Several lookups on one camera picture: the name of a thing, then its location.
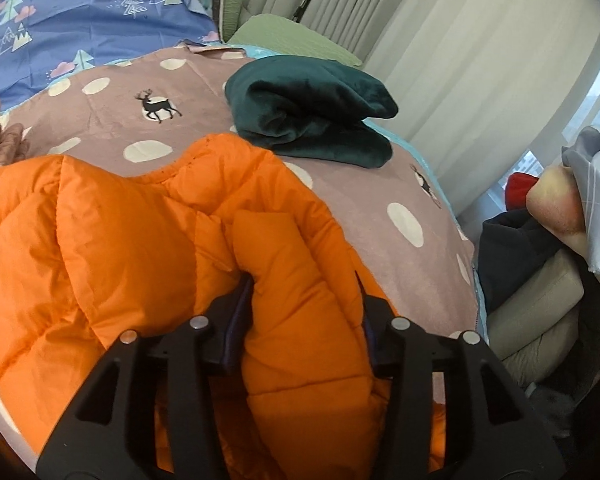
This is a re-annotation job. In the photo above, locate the orange puffer jacket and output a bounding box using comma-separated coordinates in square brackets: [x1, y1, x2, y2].
[0, 133, 389, 479]

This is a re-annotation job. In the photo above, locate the pile of clothes on chair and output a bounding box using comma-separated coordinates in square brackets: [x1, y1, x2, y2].
[478, 127, 600, 408]

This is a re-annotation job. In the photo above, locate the mauve polka dot bedspread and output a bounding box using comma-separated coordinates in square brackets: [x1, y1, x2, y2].
[0, 44, 489, 466]

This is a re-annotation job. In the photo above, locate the dark green folded garment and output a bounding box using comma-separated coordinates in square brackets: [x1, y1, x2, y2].
[225, 55, 399, 169]

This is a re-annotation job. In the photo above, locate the white curtain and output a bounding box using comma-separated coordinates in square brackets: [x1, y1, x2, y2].
[239, 0, 600, 212]

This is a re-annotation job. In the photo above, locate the blue tree print sheet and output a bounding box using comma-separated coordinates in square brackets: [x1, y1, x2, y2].
[0, 0, 220, 108]

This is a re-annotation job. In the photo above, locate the green pillow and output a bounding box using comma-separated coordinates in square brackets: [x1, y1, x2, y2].
[227, 14, 363, 68]

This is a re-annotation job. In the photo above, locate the green headboard cushion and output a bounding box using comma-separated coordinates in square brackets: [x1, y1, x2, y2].
[222, 0, 242, 42]

